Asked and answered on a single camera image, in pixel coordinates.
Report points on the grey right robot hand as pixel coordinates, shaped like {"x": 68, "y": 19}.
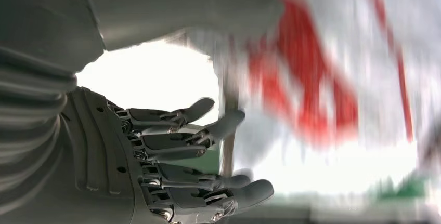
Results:
{"x": 103, "y": 167}

